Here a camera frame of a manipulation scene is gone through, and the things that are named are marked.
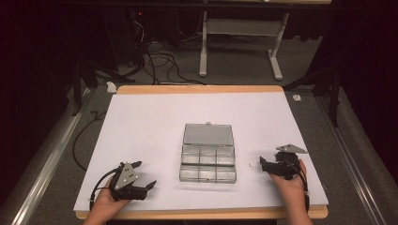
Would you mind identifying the black metal stand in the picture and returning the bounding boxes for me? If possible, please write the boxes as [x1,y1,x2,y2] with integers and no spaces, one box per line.
[70,58,136,117]
[283,66,343,128]

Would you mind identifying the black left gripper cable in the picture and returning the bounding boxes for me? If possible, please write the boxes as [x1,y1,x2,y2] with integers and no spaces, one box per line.
[88,169,120,211]

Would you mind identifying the person's right hand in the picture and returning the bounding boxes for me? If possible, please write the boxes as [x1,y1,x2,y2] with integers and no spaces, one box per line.
[269,158,310,205]

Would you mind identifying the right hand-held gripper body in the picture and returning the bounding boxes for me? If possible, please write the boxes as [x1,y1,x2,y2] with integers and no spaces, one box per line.
[271,143,309,181]

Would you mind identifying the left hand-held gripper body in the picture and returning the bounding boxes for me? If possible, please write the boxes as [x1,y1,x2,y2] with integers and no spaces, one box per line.
[109,161,148,202]

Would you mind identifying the tangle of black cables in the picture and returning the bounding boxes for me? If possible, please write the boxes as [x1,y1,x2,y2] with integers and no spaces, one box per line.
[133,22,207,86]

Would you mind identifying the aluminium rail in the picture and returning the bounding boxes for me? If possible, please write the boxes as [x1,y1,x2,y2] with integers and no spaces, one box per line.
[314,96,388,225]
[11,88,92,225]

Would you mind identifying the person's left hand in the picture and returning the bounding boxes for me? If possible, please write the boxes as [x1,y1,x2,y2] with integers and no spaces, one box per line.
[89,177,132,221]

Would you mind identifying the white table mat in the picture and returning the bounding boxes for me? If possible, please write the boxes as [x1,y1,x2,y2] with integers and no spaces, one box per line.
[72,91,329,213]

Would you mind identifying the dark computer tower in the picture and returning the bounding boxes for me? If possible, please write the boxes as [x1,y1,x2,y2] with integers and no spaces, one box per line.
[102,8,145,68]

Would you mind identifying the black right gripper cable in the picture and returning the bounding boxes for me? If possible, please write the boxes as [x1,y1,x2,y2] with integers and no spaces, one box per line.
[289,159,312,214]

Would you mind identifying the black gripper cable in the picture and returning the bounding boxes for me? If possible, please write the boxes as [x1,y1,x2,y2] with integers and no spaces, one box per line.
[88,169,120,211]
[289,159,312,214]

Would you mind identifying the white desk frame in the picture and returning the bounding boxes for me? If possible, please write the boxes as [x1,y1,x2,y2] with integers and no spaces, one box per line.
[198,10,291,82]

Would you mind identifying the black floor cable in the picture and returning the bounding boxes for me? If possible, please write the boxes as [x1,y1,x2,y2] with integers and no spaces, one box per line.
[71,110,106,172]

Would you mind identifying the clear plastic compartment box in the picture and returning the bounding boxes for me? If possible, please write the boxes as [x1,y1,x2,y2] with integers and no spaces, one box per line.
[178,121,237,184]

